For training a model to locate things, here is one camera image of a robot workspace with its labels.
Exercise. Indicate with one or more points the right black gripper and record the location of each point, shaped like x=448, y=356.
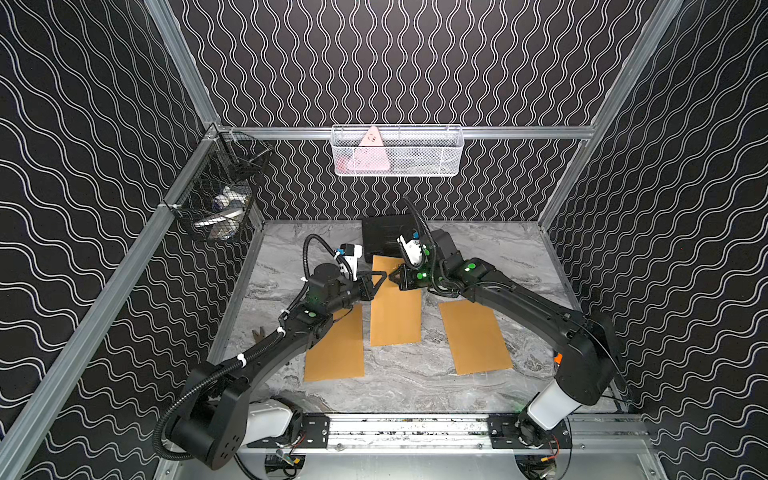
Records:
x=403, y=281

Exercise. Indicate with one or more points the pink triangular sheet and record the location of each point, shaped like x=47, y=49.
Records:
x=370, y=156

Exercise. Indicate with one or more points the yellow handled pliers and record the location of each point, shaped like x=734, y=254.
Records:
x=259, y=335

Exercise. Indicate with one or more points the black wire mesh basket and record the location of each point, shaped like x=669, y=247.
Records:
x=234, y=159

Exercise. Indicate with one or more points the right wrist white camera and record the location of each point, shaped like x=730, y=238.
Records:
x=411, y=251

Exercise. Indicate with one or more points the brown file bag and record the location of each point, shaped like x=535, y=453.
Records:
x=340, y=354
x=395, y=316
x=475, y=338

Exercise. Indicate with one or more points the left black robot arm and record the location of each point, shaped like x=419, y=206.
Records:
x=208, y=421

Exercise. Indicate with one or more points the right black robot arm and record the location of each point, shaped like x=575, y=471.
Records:
x=587, y=344

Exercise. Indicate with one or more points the black plastic tool case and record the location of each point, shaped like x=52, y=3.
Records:
x=380, y=235

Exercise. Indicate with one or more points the white wire mesh basket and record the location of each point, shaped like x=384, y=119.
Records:
x=415, y=150

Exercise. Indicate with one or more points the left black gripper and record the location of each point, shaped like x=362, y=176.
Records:
x=365, y=285

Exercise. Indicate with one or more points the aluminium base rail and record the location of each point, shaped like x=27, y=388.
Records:
x=271, y=427

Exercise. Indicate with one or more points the silver object in black basket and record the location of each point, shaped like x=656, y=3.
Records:
x=228, y=211

